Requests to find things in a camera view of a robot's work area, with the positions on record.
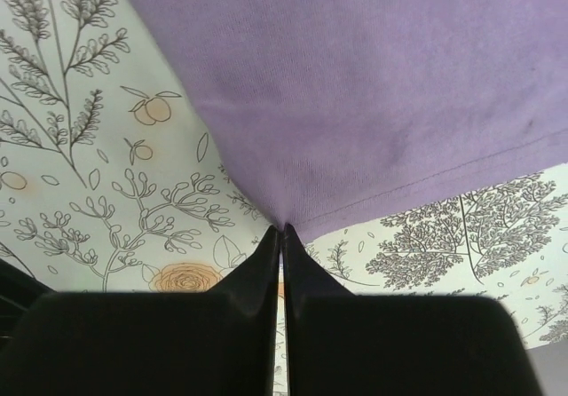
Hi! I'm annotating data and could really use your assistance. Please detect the floral table mat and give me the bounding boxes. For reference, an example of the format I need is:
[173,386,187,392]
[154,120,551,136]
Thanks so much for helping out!
[1,0,567,395]

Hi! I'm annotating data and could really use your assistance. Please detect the purple t shirt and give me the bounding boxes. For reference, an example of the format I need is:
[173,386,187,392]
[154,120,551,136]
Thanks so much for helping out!
[129,0,567,239]

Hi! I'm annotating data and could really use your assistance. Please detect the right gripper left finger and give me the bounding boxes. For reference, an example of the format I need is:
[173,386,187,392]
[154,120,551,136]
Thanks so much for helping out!
[1,228,280,395]

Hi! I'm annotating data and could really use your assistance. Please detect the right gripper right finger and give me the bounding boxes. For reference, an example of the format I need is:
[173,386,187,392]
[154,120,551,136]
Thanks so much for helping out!
[281,226,541,395]

